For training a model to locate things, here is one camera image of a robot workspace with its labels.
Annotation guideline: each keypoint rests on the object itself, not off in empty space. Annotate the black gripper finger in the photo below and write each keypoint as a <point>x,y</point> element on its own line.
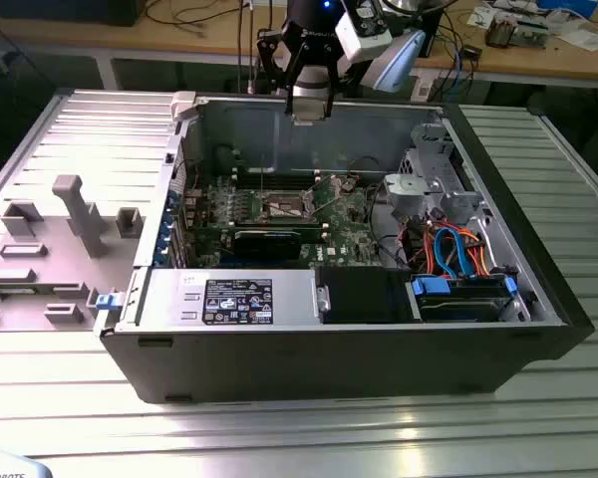
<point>279,55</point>
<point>333,74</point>

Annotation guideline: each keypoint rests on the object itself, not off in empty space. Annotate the silver CPU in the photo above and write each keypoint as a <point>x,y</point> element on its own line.
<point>309,110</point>

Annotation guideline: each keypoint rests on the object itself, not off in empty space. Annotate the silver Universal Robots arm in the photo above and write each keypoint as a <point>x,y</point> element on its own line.
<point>401,60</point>

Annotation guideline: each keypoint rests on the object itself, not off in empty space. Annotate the black RAM slot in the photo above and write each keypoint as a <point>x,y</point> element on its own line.
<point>279,183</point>
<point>325,227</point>
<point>279,173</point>
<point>325,235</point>

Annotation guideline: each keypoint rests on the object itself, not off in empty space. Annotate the CPU socket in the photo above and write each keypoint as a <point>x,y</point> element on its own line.
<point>284,209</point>

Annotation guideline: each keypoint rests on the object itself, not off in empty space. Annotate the wooden desk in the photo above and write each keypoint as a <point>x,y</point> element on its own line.
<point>179,45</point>

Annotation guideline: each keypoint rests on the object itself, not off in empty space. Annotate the grey case latch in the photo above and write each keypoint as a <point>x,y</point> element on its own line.
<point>184,104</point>

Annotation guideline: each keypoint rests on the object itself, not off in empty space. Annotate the black tower box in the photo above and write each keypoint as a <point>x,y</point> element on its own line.
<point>434,30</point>

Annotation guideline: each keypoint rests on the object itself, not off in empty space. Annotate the small black box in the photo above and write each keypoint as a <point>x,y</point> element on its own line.
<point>471,52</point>

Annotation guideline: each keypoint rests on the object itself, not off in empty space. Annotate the grey metal drive cage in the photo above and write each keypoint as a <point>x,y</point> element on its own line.
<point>428,186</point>

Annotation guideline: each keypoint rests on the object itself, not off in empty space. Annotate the white card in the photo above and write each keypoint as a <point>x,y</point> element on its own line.
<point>481,16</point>

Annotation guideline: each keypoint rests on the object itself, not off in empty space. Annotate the green motherboard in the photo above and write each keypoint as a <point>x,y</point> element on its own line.
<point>349,234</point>

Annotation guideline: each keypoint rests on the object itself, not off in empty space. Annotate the copper heatsink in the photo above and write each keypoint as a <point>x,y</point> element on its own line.
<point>501,32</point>

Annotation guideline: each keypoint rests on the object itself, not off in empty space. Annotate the blue card retention clip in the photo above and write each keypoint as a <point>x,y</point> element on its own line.
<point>166,231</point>
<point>161,257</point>
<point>173,200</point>

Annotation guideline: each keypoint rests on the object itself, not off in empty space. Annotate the black graphics card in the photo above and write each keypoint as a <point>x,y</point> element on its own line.
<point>266,245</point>

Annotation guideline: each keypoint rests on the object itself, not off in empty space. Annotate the green circuit board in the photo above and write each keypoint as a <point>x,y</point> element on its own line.
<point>533,35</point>

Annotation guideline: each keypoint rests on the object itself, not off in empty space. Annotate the black computer box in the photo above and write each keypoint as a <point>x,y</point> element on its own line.
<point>65,12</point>

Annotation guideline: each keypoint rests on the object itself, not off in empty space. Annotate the blue box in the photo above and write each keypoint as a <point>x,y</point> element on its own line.
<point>568,6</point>

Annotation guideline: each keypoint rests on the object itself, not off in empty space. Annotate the white papers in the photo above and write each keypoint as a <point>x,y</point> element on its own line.
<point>585,40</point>

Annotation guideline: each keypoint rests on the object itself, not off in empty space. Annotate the hard disk in blue carrier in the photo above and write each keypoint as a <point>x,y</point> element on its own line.
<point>458,309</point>

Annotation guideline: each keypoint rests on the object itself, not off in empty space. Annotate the silver power supply unit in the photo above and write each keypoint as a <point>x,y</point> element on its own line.
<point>169,299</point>

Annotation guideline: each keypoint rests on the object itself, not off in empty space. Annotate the black open PC case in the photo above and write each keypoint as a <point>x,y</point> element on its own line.
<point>279,363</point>

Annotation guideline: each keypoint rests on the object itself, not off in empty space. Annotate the blue plastic clip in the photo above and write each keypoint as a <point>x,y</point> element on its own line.
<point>107,302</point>

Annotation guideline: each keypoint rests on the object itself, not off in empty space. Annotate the grey parts rack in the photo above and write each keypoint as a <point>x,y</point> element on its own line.
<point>55,304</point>

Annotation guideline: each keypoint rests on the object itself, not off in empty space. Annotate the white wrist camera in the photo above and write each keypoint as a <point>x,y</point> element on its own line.
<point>364,40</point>

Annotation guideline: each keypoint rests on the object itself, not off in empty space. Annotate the silver metal bracket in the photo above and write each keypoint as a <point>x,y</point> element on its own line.
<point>323,298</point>

